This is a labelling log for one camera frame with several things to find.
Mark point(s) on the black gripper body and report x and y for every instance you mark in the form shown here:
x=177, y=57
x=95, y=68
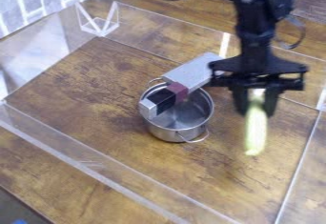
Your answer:
x=257, y=68

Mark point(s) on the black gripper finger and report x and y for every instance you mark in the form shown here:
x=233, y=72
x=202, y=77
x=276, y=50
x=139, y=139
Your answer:
x=272, y=96
x=239, y=94

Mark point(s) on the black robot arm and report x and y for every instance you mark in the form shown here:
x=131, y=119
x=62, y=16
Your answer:
x=258, y=16

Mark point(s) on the silver metal pot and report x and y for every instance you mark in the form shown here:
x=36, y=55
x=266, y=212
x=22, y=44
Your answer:
x=181, y=122

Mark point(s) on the clear acrylic enclosure wall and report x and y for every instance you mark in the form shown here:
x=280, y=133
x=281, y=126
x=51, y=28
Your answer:
x=75, y=116

